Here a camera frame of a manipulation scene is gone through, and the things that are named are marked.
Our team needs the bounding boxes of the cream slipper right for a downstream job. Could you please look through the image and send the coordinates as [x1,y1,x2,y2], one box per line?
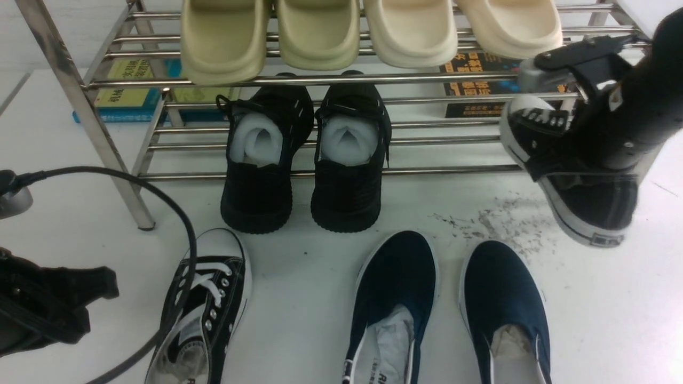
[456,1,563,59]

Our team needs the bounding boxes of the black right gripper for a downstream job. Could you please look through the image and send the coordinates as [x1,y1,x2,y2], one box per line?
[517,34,641,100]

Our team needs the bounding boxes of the navy slip-on shoe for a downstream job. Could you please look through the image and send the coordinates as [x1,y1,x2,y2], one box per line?
[458,240,552,383]
[341,230,439,383]

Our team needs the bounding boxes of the black canvas sneaker white laces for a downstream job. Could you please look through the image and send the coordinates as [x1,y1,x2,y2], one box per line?
[145,228,253,383]

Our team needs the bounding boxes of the navy slip-on shoe left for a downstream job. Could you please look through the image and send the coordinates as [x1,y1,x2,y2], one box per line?
[341,230,439,383]

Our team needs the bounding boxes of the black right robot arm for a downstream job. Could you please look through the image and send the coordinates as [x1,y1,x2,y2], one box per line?
[519,10,682,179]

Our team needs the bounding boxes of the black knit sneaker right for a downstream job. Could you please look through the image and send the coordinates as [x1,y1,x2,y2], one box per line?
[311,83,392,233]

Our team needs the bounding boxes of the cream slipper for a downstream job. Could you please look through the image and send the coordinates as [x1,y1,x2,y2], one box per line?
[456,1,563,59]
[363,1,458,68]

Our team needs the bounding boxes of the black knit sneaker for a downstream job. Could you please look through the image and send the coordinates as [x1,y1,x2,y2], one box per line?
[311,83,392,233]
[216,83,314,234]

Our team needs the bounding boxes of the yellow and blue book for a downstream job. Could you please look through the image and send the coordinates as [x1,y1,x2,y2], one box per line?
[93,59,241,123]

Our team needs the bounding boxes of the black cable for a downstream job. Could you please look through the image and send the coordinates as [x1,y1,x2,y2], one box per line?
[0,166,198,384]

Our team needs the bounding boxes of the stainless steel shoe rack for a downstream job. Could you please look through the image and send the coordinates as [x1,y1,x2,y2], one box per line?
[15,1,651,231]

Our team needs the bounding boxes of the navy slip-on shoe right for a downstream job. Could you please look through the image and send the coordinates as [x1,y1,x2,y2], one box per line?
[458,240,552,383]

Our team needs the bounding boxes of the grey round base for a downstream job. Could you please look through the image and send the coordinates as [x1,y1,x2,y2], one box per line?
[1,187,34,220]

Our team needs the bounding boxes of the black canvas sneaker white sole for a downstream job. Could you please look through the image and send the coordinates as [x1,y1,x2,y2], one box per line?
[498,94,638,249]

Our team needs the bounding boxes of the cream slipper left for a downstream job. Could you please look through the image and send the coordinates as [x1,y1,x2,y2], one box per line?
[363,1,458,68]

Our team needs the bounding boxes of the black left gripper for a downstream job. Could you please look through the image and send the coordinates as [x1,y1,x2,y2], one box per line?
[1,248,119,357]

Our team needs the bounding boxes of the olive green slipper left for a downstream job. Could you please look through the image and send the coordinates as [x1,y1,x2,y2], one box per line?
[180,1,273,86]

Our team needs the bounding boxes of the black knit sneaker left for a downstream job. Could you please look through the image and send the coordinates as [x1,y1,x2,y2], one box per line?
[216,83,314,234]

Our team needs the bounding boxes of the olive green slipper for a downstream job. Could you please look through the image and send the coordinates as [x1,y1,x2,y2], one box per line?
[275,1,360,71]
[180,1,273,86]

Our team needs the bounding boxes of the olive green slipper right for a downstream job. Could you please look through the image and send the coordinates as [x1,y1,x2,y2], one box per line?
[275,1,360,71]

